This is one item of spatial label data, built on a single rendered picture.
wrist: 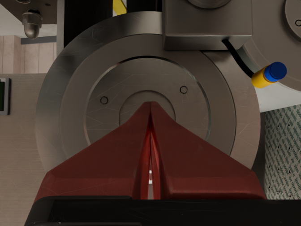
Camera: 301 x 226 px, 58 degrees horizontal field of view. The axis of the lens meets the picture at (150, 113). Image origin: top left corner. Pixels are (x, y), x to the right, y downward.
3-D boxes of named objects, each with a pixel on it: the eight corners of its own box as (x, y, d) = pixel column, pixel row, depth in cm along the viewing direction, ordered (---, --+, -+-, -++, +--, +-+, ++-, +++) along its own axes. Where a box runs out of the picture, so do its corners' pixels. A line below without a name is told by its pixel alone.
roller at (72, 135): (245, 44, 18) (227, 223, 17) (189, 98, 44) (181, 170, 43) (72, 22, 18) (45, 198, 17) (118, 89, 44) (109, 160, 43)
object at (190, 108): (201, 46, 16) (221, 174, 15) (195, 56, 18) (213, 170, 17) (75, 63, 16) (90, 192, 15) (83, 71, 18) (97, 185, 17)
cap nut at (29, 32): (37, 11, 50) (37, 35, 50) (45, 19, 54) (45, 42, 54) (18, 11, 50) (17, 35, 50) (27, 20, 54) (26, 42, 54)
